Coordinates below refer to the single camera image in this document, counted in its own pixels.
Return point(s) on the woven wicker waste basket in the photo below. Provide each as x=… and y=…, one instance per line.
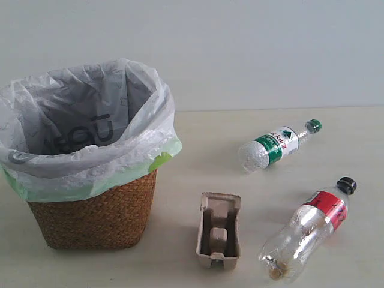
x=115, y=219

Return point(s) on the grey cardboard pulp tray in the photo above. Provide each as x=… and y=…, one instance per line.
x=218, y=231

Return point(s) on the green label clear bottle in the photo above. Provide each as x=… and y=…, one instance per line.
x=269, y=148

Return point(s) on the white plastic bin liner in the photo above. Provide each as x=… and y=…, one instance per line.
x=73, y=133

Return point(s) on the red label clear bottle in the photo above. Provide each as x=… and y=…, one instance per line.
x=285, y=255

